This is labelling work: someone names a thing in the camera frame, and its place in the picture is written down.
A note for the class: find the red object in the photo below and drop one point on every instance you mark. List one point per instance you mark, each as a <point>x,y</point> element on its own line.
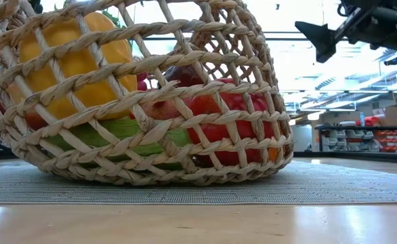
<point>369,121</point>

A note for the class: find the yellow bell pepper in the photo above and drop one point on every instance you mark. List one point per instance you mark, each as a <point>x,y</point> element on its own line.
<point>86,89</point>

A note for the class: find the woven wicker basket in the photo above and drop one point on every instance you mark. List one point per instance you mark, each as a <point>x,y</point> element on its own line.
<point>185,57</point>

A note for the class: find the dark red vegetable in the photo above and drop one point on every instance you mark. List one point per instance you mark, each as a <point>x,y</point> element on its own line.
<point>185,76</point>

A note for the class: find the large red apple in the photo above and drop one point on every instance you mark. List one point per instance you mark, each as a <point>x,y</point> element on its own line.
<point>219,130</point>

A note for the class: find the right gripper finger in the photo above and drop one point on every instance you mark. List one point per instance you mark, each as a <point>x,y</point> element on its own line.
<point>320,39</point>

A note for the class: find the red apple with yellow patch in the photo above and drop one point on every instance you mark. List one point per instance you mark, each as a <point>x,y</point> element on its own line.
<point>161,109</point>

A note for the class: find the black ceiling track light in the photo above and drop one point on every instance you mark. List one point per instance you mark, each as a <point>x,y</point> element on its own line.
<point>277,6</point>

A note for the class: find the black ceiling device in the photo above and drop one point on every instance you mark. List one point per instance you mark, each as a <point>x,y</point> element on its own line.
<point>391,61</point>

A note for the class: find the light green leafy vegetable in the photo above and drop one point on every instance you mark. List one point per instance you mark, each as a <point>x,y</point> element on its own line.
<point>180,135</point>

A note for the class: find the purple grape bunch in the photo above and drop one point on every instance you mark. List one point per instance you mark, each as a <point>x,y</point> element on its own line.
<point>141,81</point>

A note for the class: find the blue bottle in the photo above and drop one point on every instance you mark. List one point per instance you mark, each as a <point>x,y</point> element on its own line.
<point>362,119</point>

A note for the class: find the grey woven placemat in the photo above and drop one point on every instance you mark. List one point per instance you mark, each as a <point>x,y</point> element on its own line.
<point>185,193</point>

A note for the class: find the black overhead bar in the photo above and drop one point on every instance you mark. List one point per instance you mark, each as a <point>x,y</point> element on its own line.
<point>286,39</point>

